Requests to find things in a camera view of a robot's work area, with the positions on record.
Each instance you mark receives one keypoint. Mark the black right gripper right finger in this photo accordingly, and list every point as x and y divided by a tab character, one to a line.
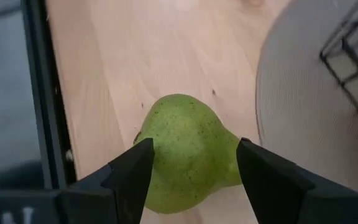
275	186

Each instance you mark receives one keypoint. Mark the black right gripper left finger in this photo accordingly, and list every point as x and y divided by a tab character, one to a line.
126	186

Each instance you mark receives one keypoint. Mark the green pear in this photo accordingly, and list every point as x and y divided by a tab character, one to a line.
185	149

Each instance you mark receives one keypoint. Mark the round grey placemat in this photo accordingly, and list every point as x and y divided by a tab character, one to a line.
297	109

